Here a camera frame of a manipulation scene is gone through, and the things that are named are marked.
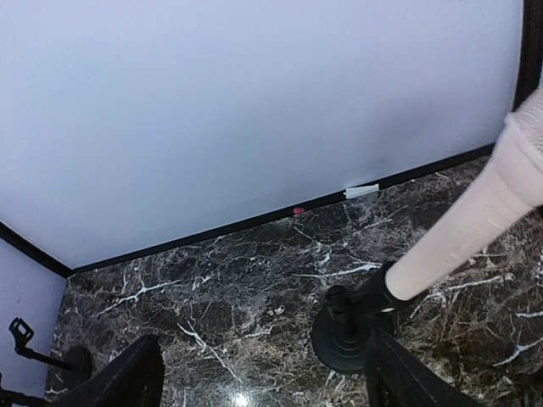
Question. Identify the white tape scrap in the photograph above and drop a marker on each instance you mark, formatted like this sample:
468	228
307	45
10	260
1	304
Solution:
357	192

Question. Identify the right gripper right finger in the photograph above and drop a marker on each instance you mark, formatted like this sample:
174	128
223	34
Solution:
395	377

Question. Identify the black stand of blue microphone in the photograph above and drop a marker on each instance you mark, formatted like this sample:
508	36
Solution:
77	361

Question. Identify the black stand of orange microphone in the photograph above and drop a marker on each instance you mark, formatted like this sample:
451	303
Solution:
10	398

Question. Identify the left black frame post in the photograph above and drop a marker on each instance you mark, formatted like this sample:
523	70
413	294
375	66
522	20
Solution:
33	252

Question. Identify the black stand of pink microphone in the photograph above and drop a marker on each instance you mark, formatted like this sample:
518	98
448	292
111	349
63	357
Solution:
347	318

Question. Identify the right black frame post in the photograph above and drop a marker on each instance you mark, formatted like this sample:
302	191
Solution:
530	62

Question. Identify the pink toy microphone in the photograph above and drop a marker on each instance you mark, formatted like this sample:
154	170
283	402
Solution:
508	187

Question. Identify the black frame post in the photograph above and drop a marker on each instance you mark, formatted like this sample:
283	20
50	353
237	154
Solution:
530	62
33	252

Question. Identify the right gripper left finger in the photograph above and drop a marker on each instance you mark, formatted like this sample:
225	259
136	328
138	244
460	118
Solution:
133	378

